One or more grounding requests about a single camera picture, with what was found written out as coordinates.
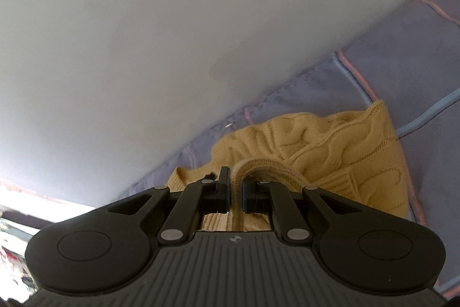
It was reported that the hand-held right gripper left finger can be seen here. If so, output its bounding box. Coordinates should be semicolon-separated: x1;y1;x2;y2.
107;166;231;243

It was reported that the yellow cable-knit cardigan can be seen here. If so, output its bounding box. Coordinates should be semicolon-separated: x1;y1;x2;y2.
166;100;412;233

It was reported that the blue plaid bed sheet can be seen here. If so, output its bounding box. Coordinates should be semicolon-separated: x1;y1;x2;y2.
121;0;460;301

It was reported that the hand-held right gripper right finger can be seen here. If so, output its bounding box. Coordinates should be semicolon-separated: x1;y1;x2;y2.
242;180;356;241

